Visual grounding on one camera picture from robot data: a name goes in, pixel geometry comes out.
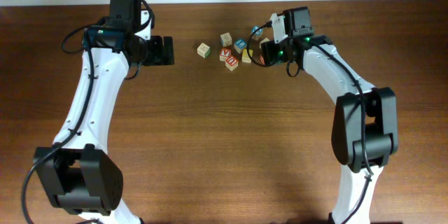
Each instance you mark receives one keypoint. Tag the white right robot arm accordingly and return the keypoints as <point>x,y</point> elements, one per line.
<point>365,125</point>

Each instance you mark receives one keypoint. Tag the natural block grey print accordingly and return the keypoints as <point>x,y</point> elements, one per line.
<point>226,39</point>

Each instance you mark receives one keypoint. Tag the natural block red print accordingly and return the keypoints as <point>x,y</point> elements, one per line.
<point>263,41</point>

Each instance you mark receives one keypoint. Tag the natural block green print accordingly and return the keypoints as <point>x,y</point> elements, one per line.
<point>203,50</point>

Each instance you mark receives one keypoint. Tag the red letter A block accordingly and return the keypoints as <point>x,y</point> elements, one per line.
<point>225,53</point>

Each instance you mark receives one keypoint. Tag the red letter U block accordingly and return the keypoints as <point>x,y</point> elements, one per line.
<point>231,63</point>

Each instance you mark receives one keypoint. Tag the blue number five block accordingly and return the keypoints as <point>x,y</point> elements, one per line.
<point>257,33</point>

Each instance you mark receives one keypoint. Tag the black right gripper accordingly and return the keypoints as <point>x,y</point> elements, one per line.
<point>268,55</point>

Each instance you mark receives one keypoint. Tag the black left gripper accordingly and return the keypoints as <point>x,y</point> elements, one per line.
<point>156,56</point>

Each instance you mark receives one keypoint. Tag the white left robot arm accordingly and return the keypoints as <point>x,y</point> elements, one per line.
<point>76,172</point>

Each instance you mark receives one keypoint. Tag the yellow wooden block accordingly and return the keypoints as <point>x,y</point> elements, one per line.
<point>246,56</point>

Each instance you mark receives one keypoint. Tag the blue letter H block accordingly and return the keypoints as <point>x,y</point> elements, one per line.
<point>239,45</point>

